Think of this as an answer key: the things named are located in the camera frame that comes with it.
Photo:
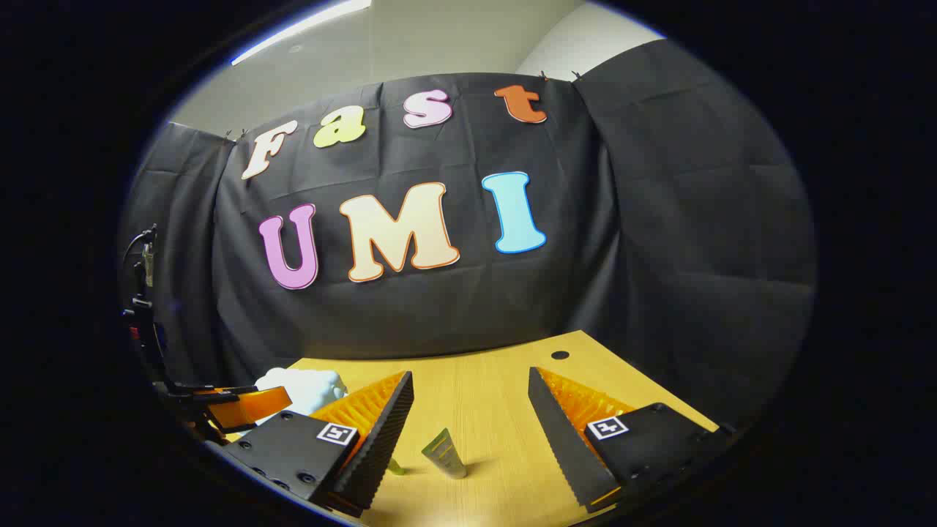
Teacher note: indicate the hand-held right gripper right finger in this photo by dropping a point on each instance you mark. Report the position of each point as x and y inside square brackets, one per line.
[560, 439]

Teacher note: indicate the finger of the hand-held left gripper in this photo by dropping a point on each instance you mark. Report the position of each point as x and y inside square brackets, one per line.
[249, 406]

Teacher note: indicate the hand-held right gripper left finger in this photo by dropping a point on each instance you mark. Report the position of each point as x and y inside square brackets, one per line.
[381, 439]

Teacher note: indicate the small green white cream tube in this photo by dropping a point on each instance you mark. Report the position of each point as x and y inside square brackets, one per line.
[396, 467]

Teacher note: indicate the white hard-shell suitcase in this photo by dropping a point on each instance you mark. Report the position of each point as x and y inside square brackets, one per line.
[311, 389]

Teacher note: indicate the large green grey cream tube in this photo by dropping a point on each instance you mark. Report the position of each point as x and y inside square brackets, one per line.
[444, 455]

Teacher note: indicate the black backdrop cloth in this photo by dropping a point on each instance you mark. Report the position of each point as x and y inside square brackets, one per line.
[659, 219]

